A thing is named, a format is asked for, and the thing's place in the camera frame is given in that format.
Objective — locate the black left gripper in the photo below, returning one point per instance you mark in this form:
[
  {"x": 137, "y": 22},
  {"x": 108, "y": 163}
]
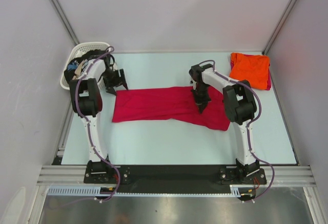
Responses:
[{"x": 109, "y": 86}]

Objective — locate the white plastic laundry basket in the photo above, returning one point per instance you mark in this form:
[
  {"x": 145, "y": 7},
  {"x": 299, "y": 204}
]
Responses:
[{"x": 78, "y": 51}]

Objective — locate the red polo shirt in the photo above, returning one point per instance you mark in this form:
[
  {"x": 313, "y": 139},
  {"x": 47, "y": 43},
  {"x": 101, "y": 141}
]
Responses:
[{"x": 170, "y": 103}]

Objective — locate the black printed t shirt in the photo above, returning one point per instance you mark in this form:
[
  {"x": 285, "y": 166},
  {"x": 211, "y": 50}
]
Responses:
[{"x": 77, "y": 66}]

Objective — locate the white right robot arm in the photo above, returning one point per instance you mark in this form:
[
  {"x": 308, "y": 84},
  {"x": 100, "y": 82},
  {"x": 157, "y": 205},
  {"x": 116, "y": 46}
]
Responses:
[{"x": 239, "y": 106}]

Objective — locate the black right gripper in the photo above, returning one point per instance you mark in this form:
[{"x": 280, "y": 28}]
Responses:
[{"x": 202, "y": 103}]

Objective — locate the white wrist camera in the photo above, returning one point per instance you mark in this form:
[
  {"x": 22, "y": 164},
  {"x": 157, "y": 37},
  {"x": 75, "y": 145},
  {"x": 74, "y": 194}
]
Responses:
[
  {"x": 114, "y": 67},
  {"x": 192, "y": 81}
]

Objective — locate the folded orange t shirt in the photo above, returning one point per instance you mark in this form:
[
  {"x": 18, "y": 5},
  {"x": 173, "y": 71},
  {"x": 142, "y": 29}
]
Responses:
[{"x": 251, "y": 70}]

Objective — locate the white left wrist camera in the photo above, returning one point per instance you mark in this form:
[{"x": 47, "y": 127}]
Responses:
[{"x": 114, "y": 67}]

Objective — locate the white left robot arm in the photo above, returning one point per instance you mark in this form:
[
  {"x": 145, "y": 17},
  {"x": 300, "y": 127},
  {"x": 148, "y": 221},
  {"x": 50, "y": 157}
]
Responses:
[{"x": 83, "y": 75}]

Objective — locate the grey slotted cable duct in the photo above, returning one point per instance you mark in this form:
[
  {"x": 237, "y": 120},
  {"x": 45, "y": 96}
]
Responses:
[{"x": 80, "y": 191}]

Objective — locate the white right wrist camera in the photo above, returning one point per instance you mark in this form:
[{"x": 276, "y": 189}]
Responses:
[{"x": 192, "y": 81}]

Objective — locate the aluminium frame rail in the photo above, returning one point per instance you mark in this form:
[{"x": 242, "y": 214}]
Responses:
[{"x": 284, "y": 176}]

